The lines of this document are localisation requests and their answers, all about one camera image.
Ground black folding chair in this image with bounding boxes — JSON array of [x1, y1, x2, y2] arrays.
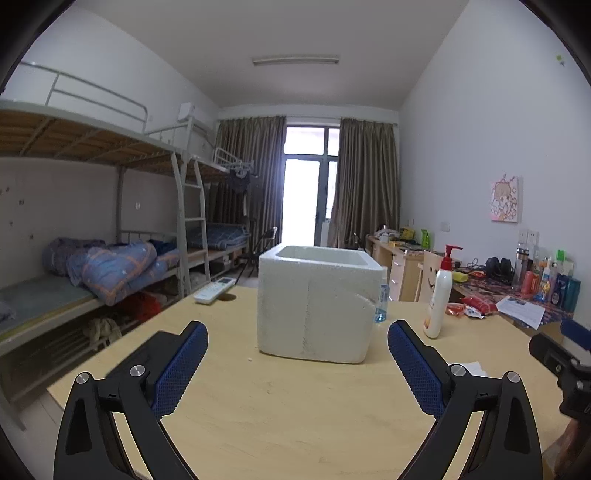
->
[[237, 226, 280, 278]]

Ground red bag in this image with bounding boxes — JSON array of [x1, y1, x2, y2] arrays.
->
[[121, 292, 163, 325]]

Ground beige cloth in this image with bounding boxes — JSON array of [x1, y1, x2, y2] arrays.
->
[[82, 316, 124, 345]]

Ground blue and orange quilt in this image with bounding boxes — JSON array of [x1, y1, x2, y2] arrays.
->
[[43, 237, 161, 306]]

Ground white foam box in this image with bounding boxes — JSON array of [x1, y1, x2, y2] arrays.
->
[[257, 244, 388, 366]]

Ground brown curtain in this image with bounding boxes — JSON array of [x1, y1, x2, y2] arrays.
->
[[215, 115, 287, 256], [332, 117, 400, 251]]

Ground black headphones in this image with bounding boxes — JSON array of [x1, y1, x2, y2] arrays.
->
[[484, 256, 514, 285]]

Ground white bottle with red pump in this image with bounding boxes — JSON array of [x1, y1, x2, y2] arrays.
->
[[423, 244, 463, 340]]

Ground wooden board with face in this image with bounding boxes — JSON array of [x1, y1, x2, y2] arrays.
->
[[417, 250, 445, 304]]

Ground patterned table cloth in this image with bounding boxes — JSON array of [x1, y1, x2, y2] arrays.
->
[[454, 271, 574, 325]]

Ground small clear plastic bottle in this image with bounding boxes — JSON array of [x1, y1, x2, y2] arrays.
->
[[373, 282, 391, 324]]

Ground light wooden drawer desk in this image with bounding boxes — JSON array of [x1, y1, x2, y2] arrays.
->
[[365, 234, 445, 304]]

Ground row of toiletry bottles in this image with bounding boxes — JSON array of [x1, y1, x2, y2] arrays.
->
[[514, 242, 583, 311]]

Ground glass balcony door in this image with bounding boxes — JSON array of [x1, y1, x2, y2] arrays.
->
[[282, 125, 343, 248]]

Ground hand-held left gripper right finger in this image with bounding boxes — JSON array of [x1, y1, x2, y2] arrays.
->
[[387, 319, 544, 480]]

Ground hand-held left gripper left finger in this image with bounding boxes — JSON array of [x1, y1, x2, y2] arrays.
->
[[53, 320, 209, 480]]

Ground white air conditioner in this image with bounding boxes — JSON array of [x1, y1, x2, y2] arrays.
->
[[177, 103, 216, 136]]

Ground dark hanging clothes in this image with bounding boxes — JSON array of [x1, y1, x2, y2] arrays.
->
[[226, 170, 253, 195]]

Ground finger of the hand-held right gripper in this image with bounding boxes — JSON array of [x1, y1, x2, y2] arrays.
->
[[529, 332, 580, 377], [560, 318, 591, 354]]

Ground blue plaid bedding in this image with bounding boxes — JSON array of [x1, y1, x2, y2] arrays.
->
[[186, 223, 250, 251]]

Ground white printed paper sheet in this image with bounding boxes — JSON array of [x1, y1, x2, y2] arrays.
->
[[495, 294, 546, 330]]

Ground pink cartoon wall poster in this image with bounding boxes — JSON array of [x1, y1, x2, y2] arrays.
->
[[489, 172, 520, 223]]

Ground ceiling tube light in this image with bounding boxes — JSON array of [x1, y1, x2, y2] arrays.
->
[[251, 55, 341, 66]]

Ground white remote control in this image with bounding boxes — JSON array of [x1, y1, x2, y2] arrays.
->
[[192, 276, 236, 306]]

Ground red snack packet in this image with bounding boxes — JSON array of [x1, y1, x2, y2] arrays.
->
[[445, 294, 498, 320]]

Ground grey metal bunk bed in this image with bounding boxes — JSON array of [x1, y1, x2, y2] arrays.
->
[[0, 62, 211, 430], [182, 148, 257, 282]]

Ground person's right forearm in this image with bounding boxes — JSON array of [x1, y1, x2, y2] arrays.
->
[[549, 413, 591, 477]]

